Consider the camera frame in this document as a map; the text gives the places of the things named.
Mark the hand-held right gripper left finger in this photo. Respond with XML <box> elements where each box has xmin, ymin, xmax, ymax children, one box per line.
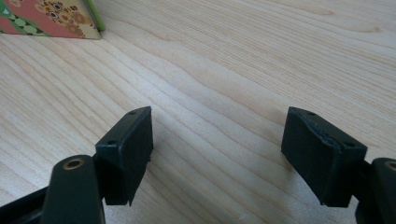
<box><xmin>94</xmin><ymin>105</ymin><xmax>154</xmax><ymax>207</ymax></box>

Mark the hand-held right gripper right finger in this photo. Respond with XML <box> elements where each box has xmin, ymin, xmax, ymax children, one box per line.
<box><xmin>280</xmin><ymin>105</ymin><xmax>368</xmax><ymax>208</ymax></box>

